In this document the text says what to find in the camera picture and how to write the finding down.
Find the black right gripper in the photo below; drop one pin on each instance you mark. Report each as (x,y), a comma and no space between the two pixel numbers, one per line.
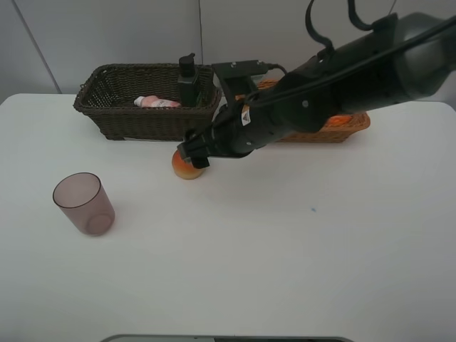
(235,132)

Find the red yellow peach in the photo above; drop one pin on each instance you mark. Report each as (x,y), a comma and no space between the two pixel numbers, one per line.
(185,170)

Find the pink bottle white cap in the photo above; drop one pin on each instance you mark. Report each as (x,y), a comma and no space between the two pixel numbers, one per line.
(153,101)

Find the dark green pump bottle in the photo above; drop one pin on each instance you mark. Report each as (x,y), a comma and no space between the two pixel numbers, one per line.
(188,81)

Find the orange tangerine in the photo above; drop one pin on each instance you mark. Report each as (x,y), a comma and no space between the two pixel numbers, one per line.
(338,120)

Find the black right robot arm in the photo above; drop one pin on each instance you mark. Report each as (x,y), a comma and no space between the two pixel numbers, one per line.
(401,60)

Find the dark brown wicker basket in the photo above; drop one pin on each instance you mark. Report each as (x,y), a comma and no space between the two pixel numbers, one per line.
(108,96)

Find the translucent purple plastic cup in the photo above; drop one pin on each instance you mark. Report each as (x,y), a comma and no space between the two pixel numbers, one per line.
(82,198)

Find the orange wicker basket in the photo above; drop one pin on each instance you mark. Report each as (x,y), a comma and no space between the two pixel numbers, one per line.
(327,134)

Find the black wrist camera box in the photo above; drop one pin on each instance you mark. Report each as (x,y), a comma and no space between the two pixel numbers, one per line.
(235,78)

